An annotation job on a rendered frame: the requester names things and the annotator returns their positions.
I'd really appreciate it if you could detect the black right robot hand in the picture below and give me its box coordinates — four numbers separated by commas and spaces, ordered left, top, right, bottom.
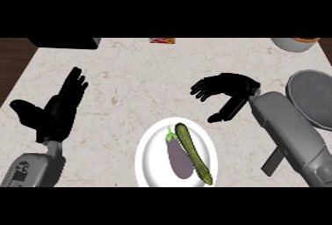
189, 72, 263, 124

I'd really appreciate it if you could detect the white bowl with orange contents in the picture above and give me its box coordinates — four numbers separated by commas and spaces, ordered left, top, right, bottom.
270, 37, 322, 54

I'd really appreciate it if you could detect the green cucumber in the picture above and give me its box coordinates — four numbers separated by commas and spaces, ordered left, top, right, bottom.
174, 122, 214, 186

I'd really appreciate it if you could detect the black appliance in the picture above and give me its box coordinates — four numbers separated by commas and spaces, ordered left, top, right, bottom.
27, 37, 102, 50

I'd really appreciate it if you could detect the red and yellow packet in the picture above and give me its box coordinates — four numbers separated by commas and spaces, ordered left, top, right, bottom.
149, 37, 177, 45

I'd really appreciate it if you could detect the purple eggplant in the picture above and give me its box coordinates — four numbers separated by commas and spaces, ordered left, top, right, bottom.
164, 126, 197, 180

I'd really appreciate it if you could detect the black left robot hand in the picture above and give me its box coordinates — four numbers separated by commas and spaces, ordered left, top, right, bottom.
9, 66, 90, 144

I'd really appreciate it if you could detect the white round plate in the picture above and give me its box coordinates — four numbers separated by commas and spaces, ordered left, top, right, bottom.
135, 116, 220, 188

